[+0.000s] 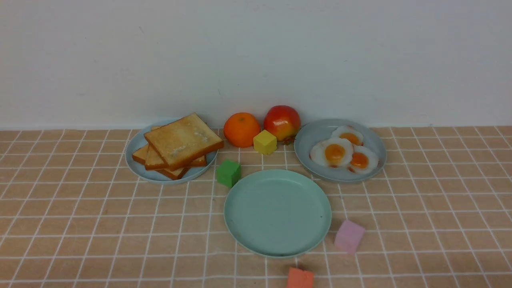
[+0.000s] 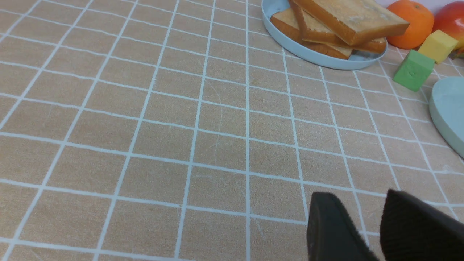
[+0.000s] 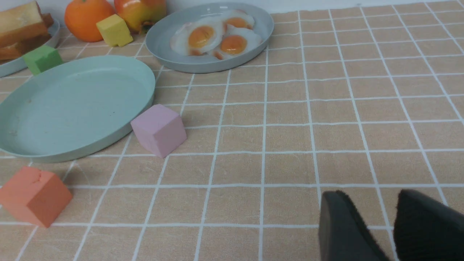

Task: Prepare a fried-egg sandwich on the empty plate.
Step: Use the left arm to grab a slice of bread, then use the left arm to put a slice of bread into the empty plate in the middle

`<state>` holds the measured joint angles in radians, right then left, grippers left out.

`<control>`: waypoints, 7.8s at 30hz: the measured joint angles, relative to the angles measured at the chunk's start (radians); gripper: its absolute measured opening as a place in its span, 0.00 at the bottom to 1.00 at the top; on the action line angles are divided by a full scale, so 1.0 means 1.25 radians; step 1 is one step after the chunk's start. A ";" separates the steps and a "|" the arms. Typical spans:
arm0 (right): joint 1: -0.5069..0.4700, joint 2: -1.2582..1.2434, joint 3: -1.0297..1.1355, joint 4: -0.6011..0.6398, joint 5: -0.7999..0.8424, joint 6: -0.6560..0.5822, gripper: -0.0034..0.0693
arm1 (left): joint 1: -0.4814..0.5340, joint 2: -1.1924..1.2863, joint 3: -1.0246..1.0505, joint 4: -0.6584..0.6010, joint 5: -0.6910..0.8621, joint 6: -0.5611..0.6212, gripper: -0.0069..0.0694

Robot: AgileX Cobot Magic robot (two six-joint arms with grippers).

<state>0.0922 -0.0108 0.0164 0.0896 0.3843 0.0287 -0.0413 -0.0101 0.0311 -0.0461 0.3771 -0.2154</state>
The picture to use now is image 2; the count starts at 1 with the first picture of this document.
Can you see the yellow cube block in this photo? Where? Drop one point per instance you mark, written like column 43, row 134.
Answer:
column 438, row 46

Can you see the green cube block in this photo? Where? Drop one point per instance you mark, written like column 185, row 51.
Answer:
column 414, row 70

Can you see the red apple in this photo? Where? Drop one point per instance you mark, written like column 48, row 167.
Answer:
column 450, row 20

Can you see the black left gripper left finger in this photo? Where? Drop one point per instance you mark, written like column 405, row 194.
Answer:
column 331, row 233

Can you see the light green center plate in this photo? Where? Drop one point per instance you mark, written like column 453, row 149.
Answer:
column 446, row 107

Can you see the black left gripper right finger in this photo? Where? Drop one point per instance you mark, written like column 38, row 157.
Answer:
column 412, row 230

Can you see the light blue bread plate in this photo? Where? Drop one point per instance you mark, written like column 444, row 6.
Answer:
column 358, row 59

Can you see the orange fruit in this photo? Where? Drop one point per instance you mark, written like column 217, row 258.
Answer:
column 421, row 22

